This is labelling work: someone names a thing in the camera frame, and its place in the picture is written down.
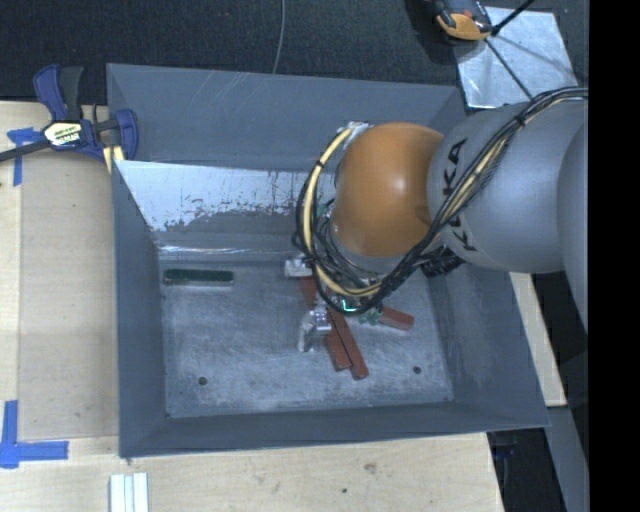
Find grey metal bin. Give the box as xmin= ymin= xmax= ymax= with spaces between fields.
xmin=105 ymin=63 xmax=552 ymax=459

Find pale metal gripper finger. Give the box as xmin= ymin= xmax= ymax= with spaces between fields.
xmin=298 ymin=308 xmax=333 ymax=354
xmin=283 ymin=254 xmax=311 ymax=280

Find pale wood flat board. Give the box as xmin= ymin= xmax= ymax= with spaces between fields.
xmin=17 ymin=149 xmax=122 ymax=442

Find black cylinder on white bracket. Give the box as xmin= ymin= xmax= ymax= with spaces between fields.
xmin=419 ymin=248 xmax=466 ymax=278

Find dark green flat block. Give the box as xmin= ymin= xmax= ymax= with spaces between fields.
xmin=163 ymin=268 xmax=235 ymax=287

